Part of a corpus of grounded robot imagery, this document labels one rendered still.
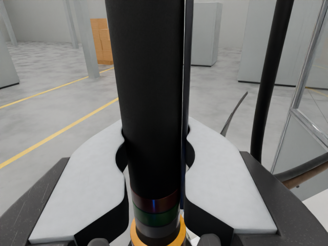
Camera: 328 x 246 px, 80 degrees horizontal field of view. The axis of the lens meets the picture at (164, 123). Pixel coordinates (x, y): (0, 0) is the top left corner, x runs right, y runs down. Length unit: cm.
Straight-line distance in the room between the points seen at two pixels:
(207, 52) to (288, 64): 275
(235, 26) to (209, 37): 511
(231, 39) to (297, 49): 702
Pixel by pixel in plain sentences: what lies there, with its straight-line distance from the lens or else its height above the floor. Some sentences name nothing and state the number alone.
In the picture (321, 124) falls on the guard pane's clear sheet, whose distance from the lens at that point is 136.
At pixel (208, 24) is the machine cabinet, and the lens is 721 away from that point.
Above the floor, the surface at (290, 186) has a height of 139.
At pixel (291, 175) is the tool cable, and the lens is 27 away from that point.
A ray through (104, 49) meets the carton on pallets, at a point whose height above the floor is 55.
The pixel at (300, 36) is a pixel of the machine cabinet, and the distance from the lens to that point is 557.
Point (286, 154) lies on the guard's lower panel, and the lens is 167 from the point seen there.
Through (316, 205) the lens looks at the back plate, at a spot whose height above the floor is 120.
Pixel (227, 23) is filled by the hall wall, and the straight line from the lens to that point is 1226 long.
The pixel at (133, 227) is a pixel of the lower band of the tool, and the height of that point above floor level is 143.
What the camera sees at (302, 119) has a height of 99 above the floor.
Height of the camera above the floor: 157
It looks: 28 degrees down
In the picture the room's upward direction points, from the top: 1 degrees counter-clockwise
